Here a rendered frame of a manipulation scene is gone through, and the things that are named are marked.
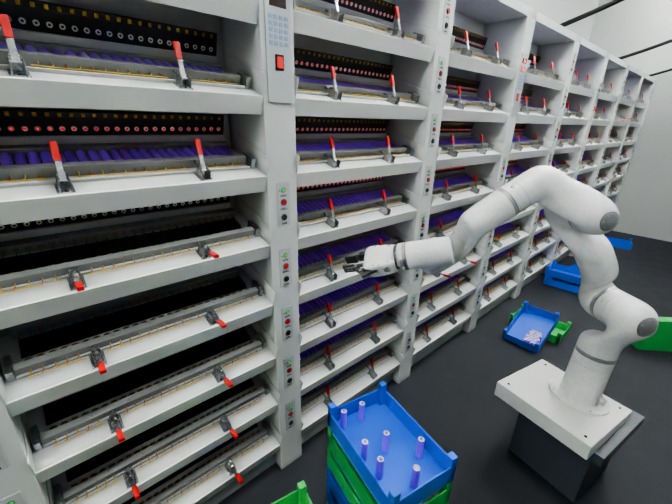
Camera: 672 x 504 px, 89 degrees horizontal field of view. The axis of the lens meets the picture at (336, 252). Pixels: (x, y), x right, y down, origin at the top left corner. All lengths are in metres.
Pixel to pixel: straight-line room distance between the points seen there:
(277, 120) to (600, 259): 1.01
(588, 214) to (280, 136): 0.84
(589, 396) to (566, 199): 0.73
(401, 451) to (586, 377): 0.73
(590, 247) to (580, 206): 0.18
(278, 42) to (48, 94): 0.48
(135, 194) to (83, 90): 0.20
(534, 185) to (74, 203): 1.07
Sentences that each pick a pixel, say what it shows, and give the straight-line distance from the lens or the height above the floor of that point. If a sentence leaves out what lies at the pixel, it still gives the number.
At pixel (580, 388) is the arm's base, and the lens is 1.53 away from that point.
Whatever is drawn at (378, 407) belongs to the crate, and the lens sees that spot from 1.19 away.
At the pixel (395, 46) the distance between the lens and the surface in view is 1.28.
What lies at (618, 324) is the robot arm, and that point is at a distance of 1.38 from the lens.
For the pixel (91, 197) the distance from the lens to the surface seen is 0.82.
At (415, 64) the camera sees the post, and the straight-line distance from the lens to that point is 1.48.
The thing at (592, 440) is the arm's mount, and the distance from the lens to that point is 1.45.
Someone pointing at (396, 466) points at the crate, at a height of 0.40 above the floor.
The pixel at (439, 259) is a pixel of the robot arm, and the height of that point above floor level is 0.88.
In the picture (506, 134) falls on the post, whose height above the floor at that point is 1.19.
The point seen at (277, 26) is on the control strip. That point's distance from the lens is 0.98.
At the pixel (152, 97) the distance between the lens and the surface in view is 0.84.
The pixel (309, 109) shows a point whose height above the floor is 1.27.
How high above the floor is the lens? 1.24
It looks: 21 degrees down
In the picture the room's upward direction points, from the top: 1 degrees clockwise
